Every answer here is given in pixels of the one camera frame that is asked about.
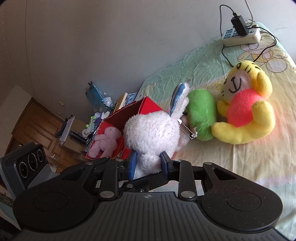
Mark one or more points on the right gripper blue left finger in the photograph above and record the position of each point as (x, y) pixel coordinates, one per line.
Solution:
(131, 163)

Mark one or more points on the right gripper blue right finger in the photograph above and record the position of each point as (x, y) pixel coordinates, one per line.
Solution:
(167, 165)

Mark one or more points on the pink plush bear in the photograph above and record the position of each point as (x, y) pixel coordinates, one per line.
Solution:
(107, 143)

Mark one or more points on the white plush rabbit blue bow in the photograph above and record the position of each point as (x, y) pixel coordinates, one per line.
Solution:
(153, 133)

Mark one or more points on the small green frog toy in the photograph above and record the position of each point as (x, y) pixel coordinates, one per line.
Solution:
(92, 122)

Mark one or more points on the purple plush toy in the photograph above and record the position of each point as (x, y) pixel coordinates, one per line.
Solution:
(99, 117)

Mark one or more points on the red cardboard box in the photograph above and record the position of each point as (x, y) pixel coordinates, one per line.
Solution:
(120, 117)

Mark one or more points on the yellow book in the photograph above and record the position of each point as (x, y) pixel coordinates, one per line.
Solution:
(121, 102)

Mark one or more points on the green plush toy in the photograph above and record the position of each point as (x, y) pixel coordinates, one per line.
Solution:
(201, 113)

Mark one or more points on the wooden cabinet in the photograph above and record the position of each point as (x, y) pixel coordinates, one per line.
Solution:
(39, 125)

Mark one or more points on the blue paper bag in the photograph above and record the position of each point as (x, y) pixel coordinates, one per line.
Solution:
(94, 95)

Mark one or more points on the yellow plush tiger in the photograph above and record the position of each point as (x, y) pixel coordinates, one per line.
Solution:
(244, 104)

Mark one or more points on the green cartoon bed sheet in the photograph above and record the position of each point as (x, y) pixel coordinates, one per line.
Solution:
(269, 161)

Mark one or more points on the black device with round dials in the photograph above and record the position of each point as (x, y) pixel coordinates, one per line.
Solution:
(24, 167)

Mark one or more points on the white power strip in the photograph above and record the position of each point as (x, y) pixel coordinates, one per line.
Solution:
(231, 38)

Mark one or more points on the black charger adapter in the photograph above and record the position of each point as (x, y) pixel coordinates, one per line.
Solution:
(239, 25)

